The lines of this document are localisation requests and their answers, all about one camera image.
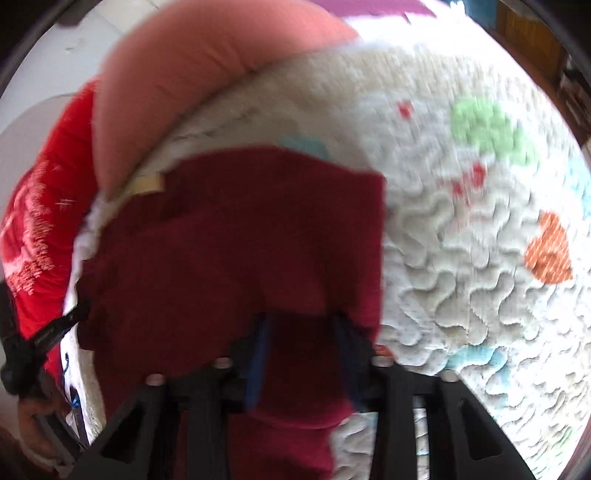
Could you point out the salmon pink pillow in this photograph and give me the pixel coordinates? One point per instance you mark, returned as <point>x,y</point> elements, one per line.
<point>194,74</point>

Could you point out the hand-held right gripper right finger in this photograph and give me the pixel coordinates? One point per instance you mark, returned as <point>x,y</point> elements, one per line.
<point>347,364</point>

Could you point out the dark red small garment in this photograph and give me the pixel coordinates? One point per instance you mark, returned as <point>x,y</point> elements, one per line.
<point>240,258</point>

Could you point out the person's left hand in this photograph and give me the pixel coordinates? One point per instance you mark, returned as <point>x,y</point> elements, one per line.
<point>34,427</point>

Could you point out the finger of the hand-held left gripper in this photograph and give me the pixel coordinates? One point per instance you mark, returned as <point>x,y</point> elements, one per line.
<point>57,328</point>

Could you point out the wooden furniture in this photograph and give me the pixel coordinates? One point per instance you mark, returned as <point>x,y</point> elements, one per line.
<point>535,32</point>

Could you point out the red printed cloth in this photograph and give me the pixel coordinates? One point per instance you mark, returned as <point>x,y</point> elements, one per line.
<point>41,221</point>

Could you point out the white quilted printed blanket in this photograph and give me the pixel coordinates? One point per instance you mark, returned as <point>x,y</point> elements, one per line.
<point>461,230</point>

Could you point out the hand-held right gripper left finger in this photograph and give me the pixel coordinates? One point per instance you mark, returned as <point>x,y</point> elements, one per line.
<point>256,369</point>

